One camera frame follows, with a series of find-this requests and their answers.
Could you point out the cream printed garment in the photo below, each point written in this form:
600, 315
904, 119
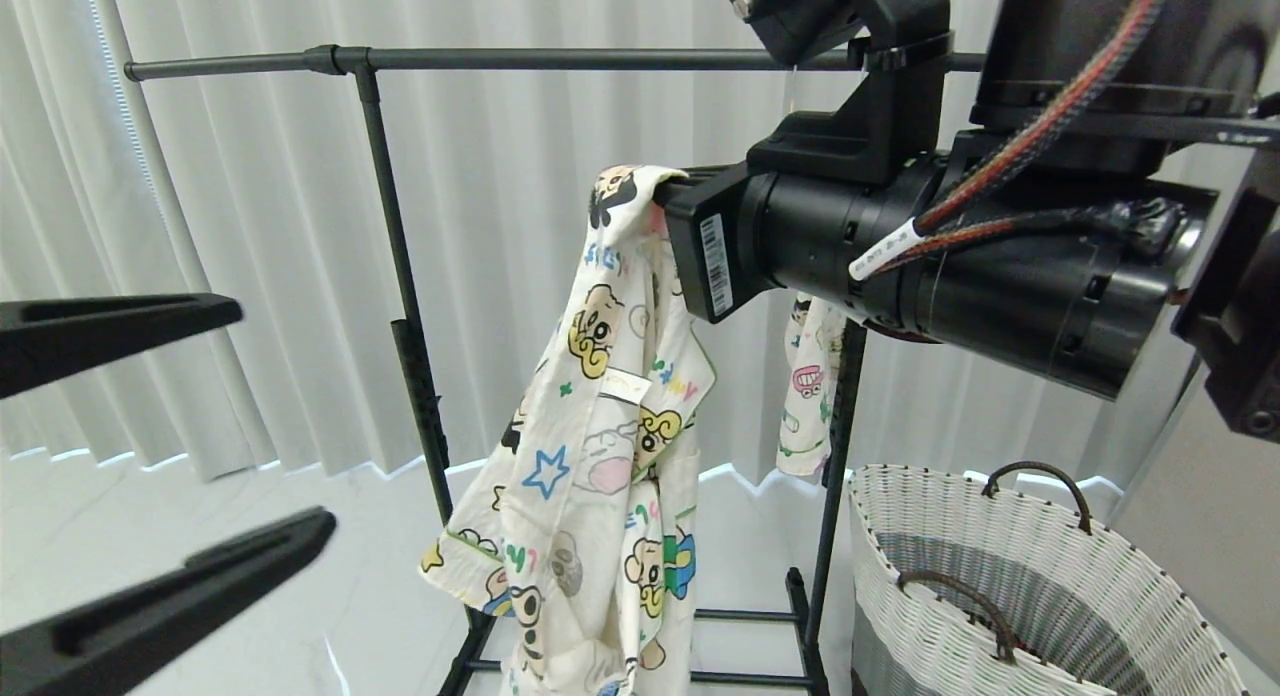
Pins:
590, 496
810, 386

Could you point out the black clothes rack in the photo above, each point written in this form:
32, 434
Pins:
500, 58

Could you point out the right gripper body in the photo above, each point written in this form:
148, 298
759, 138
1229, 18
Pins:
1000, 286

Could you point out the white laundry basket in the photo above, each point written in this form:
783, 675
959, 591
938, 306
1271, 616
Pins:
1100, 596

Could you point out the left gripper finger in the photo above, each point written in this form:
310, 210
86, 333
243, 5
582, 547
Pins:
150, 616
100, 336

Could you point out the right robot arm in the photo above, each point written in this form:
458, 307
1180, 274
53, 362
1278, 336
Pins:
1240, 306

